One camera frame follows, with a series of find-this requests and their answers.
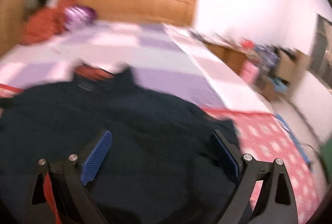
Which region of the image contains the pile of colourful clothes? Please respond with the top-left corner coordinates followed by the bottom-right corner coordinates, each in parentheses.
top-left (240, 38), bottom-right (280, 77)

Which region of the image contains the pink plush toy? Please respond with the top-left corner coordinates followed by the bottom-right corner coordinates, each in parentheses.
top-left (239, 60), bottom-right (259, 84)

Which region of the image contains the cardboard box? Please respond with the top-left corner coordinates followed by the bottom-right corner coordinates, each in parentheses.
top-left (258, 48), bottom-right (311, 102)

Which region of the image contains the wooden nightstand cabinet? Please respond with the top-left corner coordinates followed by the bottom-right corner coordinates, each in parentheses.
top-left (190, 31), bottom-right (249, 76)

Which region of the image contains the wooden headboard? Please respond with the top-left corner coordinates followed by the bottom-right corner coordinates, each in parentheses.
top-left (59, 0), bottom-right (197, 27)

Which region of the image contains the blue floor mat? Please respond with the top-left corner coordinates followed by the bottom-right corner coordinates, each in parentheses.
top-left (275, 114), bottom-right (311, 170)

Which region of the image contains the dark navy padded jacket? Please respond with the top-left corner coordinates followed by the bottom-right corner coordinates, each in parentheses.
top-left (1, 69), bottom-right (238, 223)

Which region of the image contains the window with metal frame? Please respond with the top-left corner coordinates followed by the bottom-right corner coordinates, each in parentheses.
top-left (310, 15), bottom-right (331, 87)

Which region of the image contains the purple patterned pillow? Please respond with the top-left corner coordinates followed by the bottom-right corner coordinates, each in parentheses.
top-left (64, 5), bottom-right (98, 31)

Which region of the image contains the red white checkered blanket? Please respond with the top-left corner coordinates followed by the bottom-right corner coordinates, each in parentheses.
top-left (1, 84), bottom-right (316, 223)

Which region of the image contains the green board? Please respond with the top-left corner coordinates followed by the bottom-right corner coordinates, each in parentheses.
top-left (320, 139), bottom-right (332, 172)

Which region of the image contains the orange red down jacket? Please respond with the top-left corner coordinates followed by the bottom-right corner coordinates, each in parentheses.
top-left (20, 0), bottom-right (77, 46)

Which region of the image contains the wooden wardrobe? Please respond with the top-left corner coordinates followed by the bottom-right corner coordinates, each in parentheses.
top-left (1, 0), bottom-right (26, 55)

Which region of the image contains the purple pink patchwork bedsheet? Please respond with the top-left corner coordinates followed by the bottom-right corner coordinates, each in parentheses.
top-left (1, 21), bottom-right (269, 112)

